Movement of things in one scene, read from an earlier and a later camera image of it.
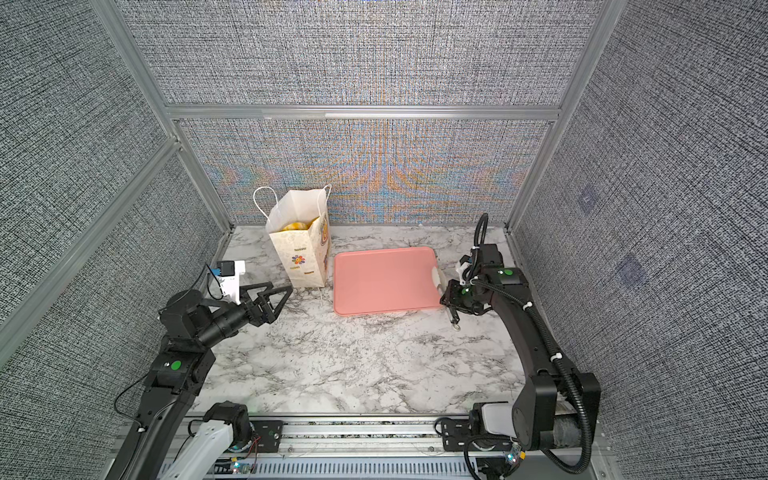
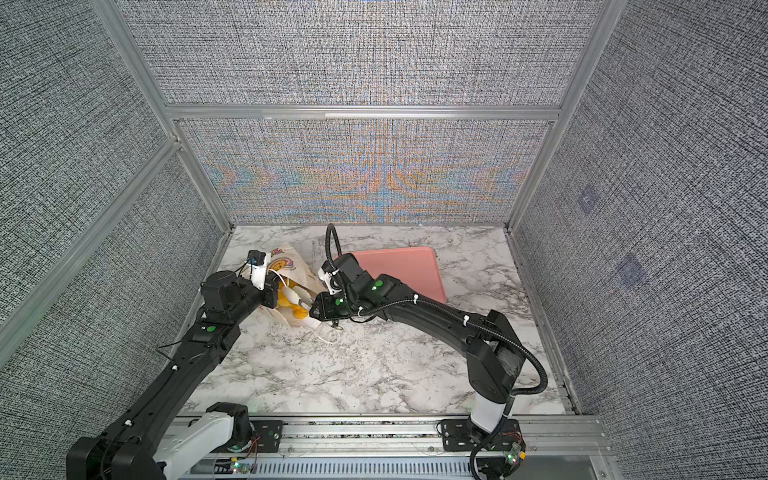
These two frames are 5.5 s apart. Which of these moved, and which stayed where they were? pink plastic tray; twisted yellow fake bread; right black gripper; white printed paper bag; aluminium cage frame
Moved: right black gripper; white printed paper bag; twisted yellow fake bread
Stayed: pink plastic tray; aluminium cage frame
